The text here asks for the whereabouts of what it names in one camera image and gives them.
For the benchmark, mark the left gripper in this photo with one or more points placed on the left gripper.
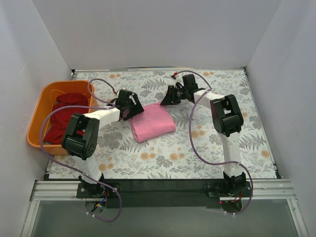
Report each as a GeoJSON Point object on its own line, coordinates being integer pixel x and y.
{"type": "Point", "coordinates": [132, 108]}

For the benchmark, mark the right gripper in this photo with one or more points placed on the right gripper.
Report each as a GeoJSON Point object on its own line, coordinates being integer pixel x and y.
{"type": "Point", "coordinates": [173, 94]}

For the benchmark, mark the pink t shirt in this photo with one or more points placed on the pink t shirt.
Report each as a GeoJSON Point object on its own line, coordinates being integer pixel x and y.
{"type": "Point", "coordinates": [153, 122]}

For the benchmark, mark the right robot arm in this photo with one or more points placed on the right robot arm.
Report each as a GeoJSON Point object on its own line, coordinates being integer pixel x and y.
{"type": "Point", "coordinates": [227, 121]}

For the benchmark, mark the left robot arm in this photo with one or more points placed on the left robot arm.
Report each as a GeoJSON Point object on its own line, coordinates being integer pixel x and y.
{"type": "Point", "coordinates": [80, 138]}

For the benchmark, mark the floral table cloth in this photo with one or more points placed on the floral table cloth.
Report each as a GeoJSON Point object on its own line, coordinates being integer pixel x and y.
{"type": "Point", "coordinates": [194, 150]}

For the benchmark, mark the red t shirt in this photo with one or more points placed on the red t shirt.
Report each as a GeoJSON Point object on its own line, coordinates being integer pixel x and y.
{"type": "Point", "coordinates": [60, 120]}

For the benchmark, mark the orange plastic basket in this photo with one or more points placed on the orange plastic basket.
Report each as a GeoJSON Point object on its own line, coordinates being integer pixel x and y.
{"type": "Point", "coordinates": [38, 128]}

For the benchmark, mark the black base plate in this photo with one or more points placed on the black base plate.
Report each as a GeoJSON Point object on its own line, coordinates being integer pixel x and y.
{"type": "Point", "coordinates": [165, 193]}

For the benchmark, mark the aluminium frame rail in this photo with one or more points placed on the aluminium frame rail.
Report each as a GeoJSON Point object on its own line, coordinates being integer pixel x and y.
{"type": "Point", "coordinates": [67, 190]}

